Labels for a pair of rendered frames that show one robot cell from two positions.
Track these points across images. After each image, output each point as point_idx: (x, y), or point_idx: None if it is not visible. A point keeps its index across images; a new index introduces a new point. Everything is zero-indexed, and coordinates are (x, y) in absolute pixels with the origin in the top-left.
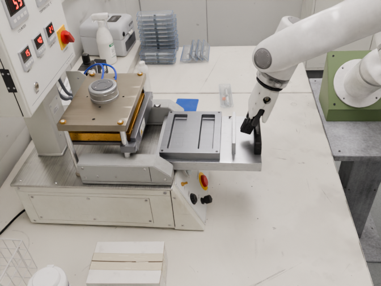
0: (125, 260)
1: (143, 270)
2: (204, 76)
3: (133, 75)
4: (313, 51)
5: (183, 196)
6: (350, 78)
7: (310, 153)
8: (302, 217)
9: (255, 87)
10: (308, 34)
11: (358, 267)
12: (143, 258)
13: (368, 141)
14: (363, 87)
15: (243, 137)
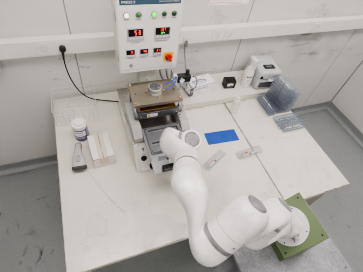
0: (101, 144)
1: (97, 152)
2: (266, 135)
3: (177, 95)
4: (162, 149)
5: (138, 152)
6: None
7: (217, 212)
8: (161, 216)
9: None
10: (165, 141)
11: (136, 248)
12: (103, 150)
13: (247, 248)
14: None
15: None
